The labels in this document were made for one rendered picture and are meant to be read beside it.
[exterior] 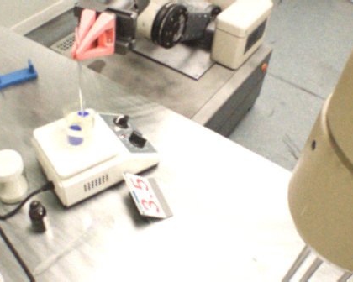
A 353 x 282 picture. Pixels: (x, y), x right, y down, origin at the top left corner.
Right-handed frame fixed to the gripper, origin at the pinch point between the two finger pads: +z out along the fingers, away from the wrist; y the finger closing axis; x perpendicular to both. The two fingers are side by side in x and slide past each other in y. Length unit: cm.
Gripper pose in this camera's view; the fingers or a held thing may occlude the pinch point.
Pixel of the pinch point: (77, 53)
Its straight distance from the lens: 60.7
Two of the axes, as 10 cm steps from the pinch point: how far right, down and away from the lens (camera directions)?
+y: 9.3, 3.2, -1.9
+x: -0.9, 6.7, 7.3
